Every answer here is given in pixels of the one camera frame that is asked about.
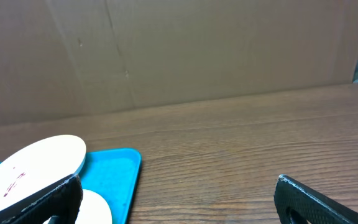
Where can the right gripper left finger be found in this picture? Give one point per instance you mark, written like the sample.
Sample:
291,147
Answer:
57,203

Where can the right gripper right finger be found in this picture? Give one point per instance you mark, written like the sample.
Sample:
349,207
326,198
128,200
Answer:
297,203

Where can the yellow-green dirty plate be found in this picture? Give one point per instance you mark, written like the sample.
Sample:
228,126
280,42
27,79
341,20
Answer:
93,209

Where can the teal plastic serving tray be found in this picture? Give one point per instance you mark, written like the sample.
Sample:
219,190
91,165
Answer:
113,174

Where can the white plate with red stain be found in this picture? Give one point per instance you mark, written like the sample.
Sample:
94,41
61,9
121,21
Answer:
39,165

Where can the brown cardboard backdrop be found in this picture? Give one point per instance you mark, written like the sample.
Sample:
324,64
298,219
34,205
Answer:
70,58

